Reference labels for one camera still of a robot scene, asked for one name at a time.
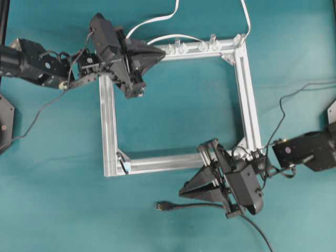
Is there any thin black left camera cable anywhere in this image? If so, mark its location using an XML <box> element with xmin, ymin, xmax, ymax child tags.
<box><xmin>10</xmin><ymin>31</ymin><xmax>95</xmax><ymax>141</ymax></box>

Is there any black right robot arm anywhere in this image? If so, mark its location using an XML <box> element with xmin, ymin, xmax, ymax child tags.
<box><xmin>178</xmin><ymin>128</ymin><xmax>335</xmax><ymax>218</ymax></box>

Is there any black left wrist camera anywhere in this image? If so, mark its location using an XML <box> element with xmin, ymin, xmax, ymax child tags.
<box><xmin>89</xmin><ymin>13</ymin><xmax>122</xmax><ymax>64</ymax></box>

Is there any small blue tape piece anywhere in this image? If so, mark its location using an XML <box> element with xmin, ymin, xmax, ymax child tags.
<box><xmin>123</xmin><ymin>162</ymin><xmax>131</xmax><ymax>172</ymax></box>

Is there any black USB cable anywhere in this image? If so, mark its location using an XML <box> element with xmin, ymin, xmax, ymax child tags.
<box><xmin>154</xmin><ymin>201</ymin><xmax>274</xmax><ymax>252</ymax></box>

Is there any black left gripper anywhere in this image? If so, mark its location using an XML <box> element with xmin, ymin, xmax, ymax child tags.
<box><xmin>98</xmin><ymin>26</ymin><xmax>166</xmax><ymax>99</ymax></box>

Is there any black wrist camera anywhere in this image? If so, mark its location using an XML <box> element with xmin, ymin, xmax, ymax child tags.
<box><xmin>225</xmin><ymin>165</ymin><xmax>264</xmax><ymax>215</ymax></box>
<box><xmin>89</xmin><ymin>13</ymin><xmax>122</xmax><ymax>64</ymax></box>

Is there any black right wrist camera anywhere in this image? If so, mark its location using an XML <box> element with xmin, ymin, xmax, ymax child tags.
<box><xmin>225</xmin><ymin>165</ymin><xmax>264</xmax><ymax>215</ymax></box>

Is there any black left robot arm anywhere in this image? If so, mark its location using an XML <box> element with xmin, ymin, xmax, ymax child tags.
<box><xmin>1</xmin><ymin>25</ymin><xmax>166</xmax><ymax>99</ymax></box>

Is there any square aluminium extrusion frame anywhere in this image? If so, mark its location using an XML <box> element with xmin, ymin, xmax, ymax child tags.
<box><xmin>99</xmin><ymin>34</ymin><xmax>263</xmax><ymax>177</ymax></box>

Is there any black vertical frame post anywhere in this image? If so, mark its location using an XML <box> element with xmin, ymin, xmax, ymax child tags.
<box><xmin>0</xmin><ymin>0</ymin><xmax>11</xmax><ymax>45</ymax></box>

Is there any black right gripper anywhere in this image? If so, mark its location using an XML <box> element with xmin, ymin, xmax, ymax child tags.
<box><xmin>178</xmin><ymin>139</ymin><xmax>255</xmax><ymax>218</ymax></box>

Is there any white flat cable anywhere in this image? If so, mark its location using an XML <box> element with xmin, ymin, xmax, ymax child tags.
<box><xmin>125</xmin><ymin>0</ymin><xmax>252</xmax><ymax>45</ymax></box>

